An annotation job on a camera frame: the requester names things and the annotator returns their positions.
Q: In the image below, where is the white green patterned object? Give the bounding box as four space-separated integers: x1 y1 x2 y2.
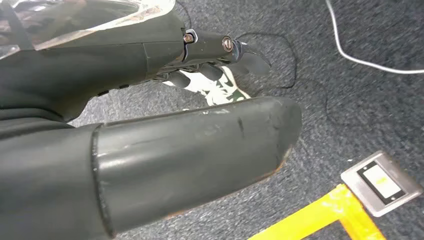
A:
162 66 252 107

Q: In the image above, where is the yellow floor tape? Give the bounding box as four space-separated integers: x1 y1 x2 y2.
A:
248 183 387 240

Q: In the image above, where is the clear plastic film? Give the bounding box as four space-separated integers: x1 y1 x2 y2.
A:
0 0 176 61

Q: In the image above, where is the silver floor socket plate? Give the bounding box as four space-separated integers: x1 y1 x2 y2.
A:
340 150 424 219

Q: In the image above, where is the thin black cable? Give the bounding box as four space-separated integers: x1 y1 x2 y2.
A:
231 31 332 127

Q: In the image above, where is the white floor cable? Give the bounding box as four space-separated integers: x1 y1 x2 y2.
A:
324 0 424 75

